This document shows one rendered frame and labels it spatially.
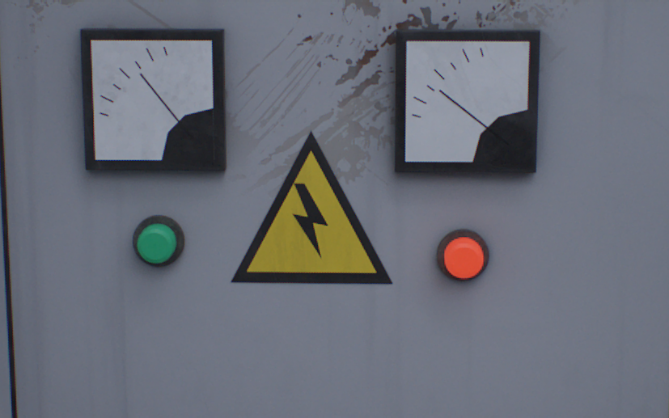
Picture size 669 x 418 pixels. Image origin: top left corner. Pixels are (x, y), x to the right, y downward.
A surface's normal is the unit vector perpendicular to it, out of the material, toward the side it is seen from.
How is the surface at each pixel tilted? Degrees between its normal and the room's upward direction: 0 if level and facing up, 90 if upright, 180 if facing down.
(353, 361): 90
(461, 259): 90
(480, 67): 90
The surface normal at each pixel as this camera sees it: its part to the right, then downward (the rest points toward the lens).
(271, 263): -0.04, 0.21
